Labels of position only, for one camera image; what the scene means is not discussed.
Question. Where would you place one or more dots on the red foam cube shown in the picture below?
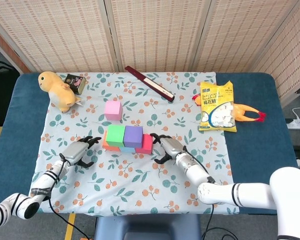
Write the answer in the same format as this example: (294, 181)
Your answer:
(146, 146)

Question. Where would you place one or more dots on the purple foam cube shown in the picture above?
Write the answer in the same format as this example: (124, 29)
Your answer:
(133, 137)

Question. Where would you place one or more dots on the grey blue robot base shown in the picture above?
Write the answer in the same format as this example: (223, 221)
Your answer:
(147, 227)

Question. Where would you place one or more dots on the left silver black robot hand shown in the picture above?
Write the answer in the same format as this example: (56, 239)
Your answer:
(76, 151)

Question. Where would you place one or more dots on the yellow plush animal toy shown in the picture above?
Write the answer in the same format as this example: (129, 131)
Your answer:
(57, 92)

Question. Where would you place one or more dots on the black chair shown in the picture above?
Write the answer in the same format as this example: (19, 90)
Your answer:
(2, 92)

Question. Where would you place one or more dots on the woven folding screen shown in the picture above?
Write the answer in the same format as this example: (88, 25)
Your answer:
(152, 32)

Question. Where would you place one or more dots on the yellow marshmallow bag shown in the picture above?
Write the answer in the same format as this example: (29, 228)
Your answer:
(215, 100)

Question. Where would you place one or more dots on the pink foam cube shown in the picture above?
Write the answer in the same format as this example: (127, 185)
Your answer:
(113, 110)

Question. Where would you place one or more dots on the light blue foam cube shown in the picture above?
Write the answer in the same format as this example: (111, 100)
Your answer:
(127, 150)

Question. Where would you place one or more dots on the dark red folded fan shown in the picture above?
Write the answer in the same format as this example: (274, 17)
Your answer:
(150, 83)

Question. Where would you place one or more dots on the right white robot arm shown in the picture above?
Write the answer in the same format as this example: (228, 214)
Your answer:
(240, 190)

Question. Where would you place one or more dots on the floral patterned tablecloth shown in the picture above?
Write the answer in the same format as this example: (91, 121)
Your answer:
(140, 190)

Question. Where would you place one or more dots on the dark rectangular food tin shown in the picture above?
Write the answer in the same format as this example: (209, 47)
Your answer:
(76, 83)

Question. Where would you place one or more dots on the green foam cube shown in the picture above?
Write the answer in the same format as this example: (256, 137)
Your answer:
(115, 135)

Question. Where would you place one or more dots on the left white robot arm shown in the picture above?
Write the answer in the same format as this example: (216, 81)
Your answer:
(35, 190)

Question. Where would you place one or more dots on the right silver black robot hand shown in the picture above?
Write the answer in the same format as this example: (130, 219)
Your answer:
(171, 147)

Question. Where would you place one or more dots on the white power strip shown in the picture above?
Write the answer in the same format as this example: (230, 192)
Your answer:
(297, 124)

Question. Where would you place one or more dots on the orange foam cube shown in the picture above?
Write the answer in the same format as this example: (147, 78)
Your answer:
(109, 148)

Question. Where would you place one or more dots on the yellow rubber chicken toy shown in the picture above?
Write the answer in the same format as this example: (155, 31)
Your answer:
(245, 113)

